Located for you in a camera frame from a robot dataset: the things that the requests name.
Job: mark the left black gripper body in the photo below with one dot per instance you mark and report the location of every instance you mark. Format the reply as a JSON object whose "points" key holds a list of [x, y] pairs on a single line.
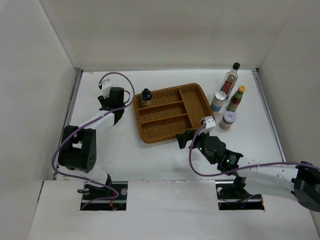
{"points": [[104, 101]]}

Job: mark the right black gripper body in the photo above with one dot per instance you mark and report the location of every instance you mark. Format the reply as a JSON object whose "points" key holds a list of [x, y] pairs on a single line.
{"points": [[200, 143]]}

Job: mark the black-cap spice bottle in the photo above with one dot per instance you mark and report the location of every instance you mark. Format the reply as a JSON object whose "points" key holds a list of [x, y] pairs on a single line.
{"points": [[146, 98]]}

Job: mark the tall clear black-cap bottle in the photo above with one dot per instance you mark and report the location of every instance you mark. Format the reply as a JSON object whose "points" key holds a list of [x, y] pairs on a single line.
{"points": [[230, 79]]}

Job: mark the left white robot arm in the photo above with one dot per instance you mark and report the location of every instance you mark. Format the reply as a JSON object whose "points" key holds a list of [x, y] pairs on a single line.
{"points": [[79, 153]]}

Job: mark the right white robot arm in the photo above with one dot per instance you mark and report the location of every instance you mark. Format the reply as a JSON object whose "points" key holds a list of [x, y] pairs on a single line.
{"points": [[296, 181]]}

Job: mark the brown wicker divided basket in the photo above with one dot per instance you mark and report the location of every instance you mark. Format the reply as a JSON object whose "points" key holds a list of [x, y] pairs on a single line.
{"points": [[171, 111]]}

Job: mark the white-lid brown spice jar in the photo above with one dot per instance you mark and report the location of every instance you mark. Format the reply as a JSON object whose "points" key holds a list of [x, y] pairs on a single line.
{"points": [[227, 120]]}

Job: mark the silver-lid blue-label jar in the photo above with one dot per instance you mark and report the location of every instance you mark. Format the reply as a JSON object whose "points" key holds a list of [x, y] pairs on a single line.
{"points": [[218, 101]]}

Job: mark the yellow-cap red sauce bottle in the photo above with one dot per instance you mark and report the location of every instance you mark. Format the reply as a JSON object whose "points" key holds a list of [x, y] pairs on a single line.
{"points": [[236, 99]]}

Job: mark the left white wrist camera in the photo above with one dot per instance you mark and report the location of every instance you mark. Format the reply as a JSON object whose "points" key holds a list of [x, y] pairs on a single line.
{"points": [[105, 87]]}

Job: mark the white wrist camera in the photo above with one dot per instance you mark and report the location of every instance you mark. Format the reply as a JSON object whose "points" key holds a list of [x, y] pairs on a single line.
{"points": [[105, 87], [209, 123]]}

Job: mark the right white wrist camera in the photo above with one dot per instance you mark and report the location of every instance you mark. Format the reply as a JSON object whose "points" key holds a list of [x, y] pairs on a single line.
{"points": [[209, 123]]}

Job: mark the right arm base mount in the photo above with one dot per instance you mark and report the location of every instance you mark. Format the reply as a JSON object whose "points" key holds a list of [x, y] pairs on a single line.
{"points": [[231, 198]]}

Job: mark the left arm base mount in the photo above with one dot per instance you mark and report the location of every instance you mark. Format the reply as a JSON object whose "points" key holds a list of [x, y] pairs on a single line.
{"points": [[96, 198]]}

